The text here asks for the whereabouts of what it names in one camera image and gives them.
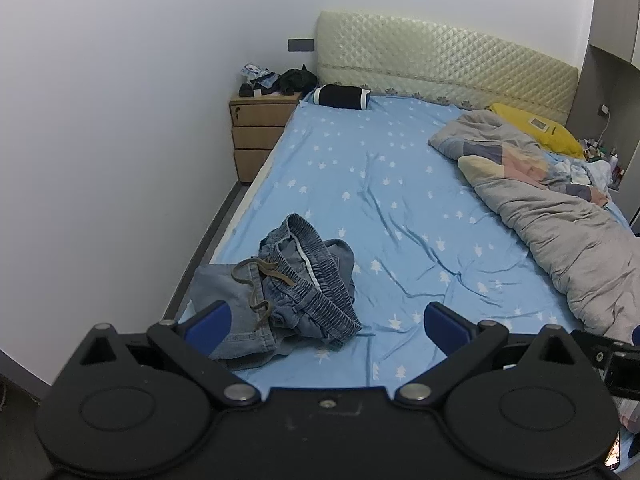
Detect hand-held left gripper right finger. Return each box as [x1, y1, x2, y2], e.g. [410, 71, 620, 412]
[394, 301, 586, 406]

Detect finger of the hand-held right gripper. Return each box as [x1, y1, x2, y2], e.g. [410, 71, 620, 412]
[570, 329, 640, 368]

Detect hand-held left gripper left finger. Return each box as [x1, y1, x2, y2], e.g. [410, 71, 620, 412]
[75, 300, 262, 407]

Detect blue denim pants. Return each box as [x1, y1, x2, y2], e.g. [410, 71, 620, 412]
[189, 213, 363, 372]

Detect grey patchwork quilt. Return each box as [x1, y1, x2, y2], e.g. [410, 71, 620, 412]
[426, 109, 640, 346]

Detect white patterned cloth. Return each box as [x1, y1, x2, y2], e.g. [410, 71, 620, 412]
[550, 155, 612, 196]

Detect clutter of small bottles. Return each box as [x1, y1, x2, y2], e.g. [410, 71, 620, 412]
[580, 135, 626, 191]

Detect wooden nightstand with drawers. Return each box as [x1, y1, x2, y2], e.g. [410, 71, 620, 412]
[229, 91, 303, 183]

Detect yellow pillow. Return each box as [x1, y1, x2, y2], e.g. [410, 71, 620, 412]
[487, 103, 586, 158]

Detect black bolster pillow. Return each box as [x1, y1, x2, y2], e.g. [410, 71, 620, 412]
[312, 85, 373, 110]

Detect black cloth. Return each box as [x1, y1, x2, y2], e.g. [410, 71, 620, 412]
[277, 65, 319, 95]

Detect cream quilted headboard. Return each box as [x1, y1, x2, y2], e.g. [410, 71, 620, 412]
[314, 10, 580, 126]

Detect white charger with cable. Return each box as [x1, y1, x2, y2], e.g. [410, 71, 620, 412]
[597, 103, 612, 147]

